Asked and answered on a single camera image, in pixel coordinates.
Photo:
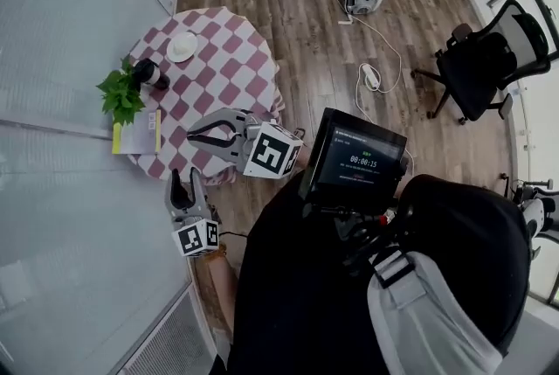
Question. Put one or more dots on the person's black shirt torso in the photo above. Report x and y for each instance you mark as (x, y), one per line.
(297, 277)

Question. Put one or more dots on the white power strip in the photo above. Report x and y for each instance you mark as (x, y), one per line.
(370, 76)

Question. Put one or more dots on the black tumbler cup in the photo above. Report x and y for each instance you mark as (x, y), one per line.
(150, 74)

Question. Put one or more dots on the black office chair with headrest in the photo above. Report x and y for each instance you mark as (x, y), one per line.
(471, 76)

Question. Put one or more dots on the grey booklet with yellow edge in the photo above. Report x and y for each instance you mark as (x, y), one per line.
(137, 137)

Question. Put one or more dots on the person's right forearm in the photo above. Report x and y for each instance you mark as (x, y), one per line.
(305, 159)

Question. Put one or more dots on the white round headset device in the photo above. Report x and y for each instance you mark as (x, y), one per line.
(533, 211)

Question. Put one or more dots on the black chest monitor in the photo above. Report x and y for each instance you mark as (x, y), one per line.
(358, 163)

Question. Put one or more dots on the round table with checkered cloth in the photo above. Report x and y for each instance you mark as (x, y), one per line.
(227, 67)

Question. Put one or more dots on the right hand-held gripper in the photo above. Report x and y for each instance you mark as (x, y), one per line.
(271, 152)

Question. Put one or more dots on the white round plate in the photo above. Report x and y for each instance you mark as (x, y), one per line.
(177, 57)

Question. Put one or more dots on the person's left forearm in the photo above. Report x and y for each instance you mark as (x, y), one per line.
(220, 290)

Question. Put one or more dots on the green potted plant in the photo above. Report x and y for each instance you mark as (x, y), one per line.
(120, 98)

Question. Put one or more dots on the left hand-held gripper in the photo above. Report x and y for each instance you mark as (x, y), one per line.
(196, 235)

